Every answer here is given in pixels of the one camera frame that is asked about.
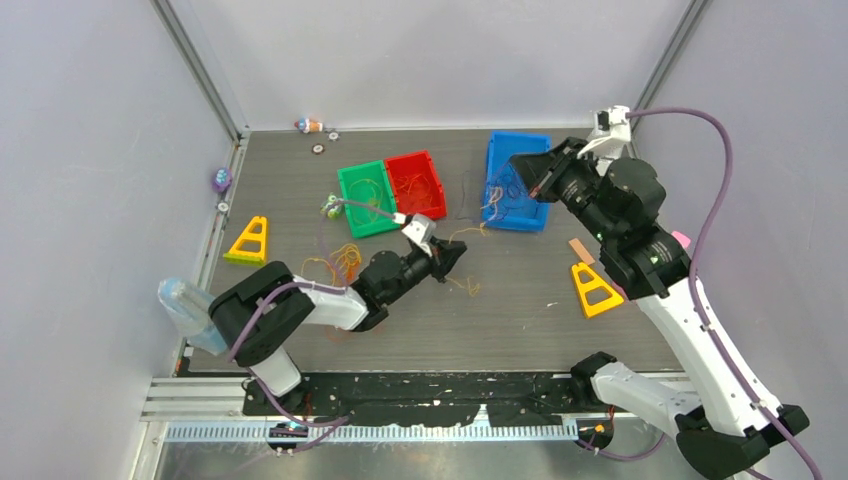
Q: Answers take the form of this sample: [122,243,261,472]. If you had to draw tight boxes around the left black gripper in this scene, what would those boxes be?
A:
[382,236,464,304]

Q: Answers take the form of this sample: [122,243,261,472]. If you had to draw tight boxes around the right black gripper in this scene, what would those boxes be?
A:
[510,136,620,245]

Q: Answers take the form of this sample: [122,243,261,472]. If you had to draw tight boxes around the purple thin cable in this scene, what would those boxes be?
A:
[457,170,482,223]

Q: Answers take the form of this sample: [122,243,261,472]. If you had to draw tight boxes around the yellow cable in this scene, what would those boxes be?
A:
[349,177,391,223]

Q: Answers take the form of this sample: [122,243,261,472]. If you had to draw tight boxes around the orange cable bundle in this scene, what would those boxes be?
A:
[301,223,495,342]

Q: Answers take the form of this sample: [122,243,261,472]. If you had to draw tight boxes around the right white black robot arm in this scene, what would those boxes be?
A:
[510,138,810,479]

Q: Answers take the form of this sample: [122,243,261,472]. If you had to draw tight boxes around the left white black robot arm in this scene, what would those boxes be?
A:
[207,238,467,414]

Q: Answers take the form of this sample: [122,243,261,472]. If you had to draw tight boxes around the blue plastic bin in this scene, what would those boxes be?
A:
[481,131,551,232]

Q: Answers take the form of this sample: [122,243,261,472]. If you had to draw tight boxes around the red plastic bin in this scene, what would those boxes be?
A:
[384,150,447,220]

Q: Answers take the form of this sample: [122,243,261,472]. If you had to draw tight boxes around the white metronome box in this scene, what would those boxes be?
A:
[606,105,632,159]

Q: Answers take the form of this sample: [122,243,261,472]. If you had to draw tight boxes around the green plastic bin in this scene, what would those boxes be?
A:
[337,160,399,239]

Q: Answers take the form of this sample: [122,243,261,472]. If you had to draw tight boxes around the yellow orange toy piece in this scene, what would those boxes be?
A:
[570,262,625,319]

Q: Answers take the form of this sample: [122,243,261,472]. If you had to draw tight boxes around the pink metronome box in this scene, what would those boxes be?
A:
[671,231,692,250]

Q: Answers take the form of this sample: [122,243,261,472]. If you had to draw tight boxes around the small figurine toy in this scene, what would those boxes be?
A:
[293,117,324,134]

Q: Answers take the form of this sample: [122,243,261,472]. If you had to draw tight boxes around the purple round toy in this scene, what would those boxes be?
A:
[211,167,233,194]

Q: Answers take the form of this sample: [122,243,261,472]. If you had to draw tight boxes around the clear plastic bottle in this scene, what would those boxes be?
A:
[157,277,228,355]

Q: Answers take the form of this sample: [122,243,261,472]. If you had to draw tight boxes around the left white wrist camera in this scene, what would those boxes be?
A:
[392,212,436,258]

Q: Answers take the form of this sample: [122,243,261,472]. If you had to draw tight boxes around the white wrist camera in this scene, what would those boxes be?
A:
[392,212,436,258]
[578,105,632,159]

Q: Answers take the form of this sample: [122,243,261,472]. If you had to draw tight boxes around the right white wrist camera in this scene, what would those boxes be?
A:
[578,105,632,159]

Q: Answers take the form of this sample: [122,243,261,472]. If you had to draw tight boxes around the yellow triangular toy frame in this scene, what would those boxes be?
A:
[223,216,268,267]

